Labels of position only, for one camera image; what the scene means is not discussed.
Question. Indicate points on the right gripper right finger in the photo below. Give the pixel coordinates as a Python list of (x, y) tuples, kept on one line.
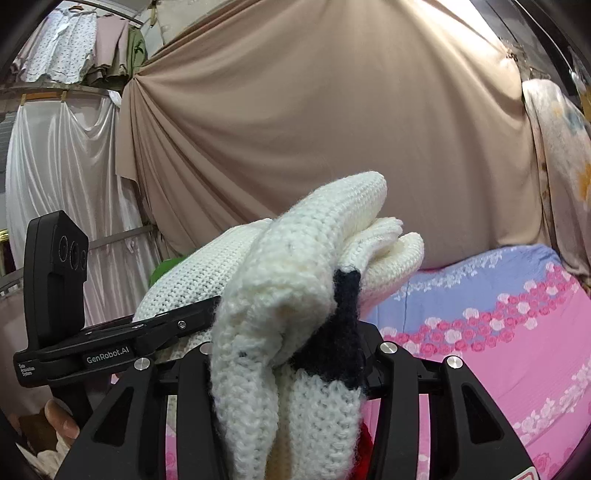
[(470, 436)]

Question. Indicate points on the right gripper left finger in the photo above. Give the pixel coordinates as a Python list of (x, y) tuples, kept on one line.
[(125, 436)]

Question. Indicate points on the white dotted hanging blouse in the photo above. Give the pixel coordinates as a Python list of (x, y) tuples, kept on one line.
[(60, 49)]

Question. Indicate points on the white satin curtain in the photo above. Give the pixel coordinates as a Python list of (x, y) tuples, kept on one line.
[(61, 157)]

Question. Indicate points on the beige draped curtain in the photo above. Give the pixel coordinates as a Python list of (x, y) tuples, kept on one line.
[(260, 102)]

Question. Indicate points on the person's left hand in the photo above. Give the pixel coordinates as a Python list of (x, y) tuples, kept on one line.
[(62, 422)]

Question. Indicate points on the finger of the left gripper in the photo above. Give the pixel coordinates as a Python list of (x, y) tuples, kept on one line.
[(165, 329)]

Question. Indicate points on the floral cream hanging cloth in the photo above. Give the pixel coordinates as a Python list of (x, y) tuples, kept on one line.
[(561, 136)]

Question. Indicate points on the pink floral bed sheet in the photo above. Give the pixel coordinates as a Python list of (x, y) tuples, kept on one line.
[(522, 323)]

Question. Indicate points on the white red black knit sweater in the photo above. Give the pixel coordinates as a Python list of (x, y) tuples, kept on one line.
[(287, 360)]

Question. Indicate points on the green round plush pillow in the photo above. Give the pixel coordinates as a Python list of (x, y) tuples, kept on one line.
[(174, 271)]

